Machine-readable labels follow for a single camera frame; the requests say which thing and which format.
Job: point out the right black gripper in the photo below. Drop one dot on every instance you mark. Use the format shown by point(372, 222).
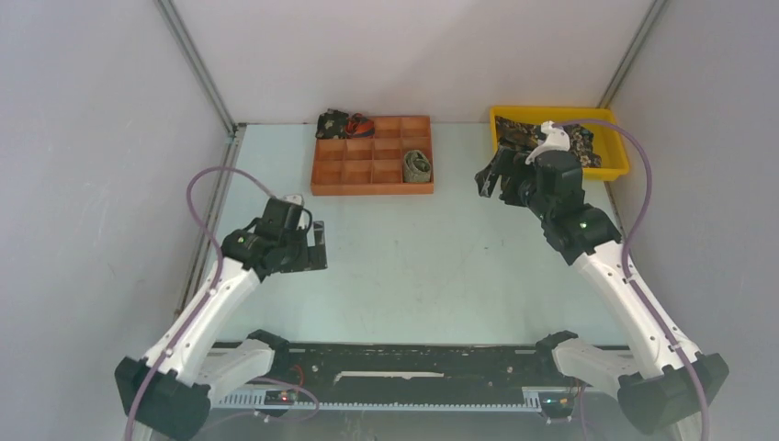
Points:
point(509, 163)

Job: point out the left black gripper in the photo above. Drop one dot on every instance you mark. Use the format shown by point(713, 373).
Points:
point(310, 259)

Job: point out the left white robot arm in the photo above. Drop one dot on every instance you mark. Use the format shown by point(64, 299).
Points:
point(171, 389)

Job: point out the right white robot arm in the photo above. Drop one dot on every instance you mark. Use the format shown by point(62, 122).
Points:
point(667, 378)

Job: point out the dark floral tie in bin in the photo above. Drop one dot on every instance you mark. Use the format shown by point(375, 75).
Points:
point(525, 137)

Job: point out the rolled olive green tie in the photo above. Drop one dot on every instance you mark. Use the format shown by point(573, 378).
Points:
point(416, 167)

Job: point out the orange compartment tray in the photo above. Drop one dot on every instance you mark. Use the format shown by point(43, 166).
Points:
point(374, 166)

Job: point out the yellow plastic bin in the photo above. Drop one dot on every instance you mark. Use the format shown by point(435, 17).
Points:
point(607, 143)

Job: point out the rolled black floral tie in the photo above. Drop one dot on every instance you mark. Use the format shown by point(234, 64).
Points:
point(331, 124)

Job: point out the rolled red black tie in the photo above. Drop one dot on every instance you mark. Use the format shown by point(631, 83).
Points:
point(359, 126)

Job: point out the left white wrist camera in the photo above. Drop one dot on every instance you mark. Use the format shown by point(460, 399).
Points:
point(294, 200)

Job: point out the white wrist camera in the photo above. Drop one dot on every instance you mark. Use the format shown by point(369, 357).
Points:
point(294, 200)
point(557, 139)

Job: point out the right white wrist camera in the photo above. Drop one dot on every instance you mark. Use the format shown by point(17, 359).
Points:
point(557, 139)

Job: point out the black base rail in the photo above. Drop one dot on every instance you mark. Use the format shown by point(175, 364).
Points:
point(438, 378)

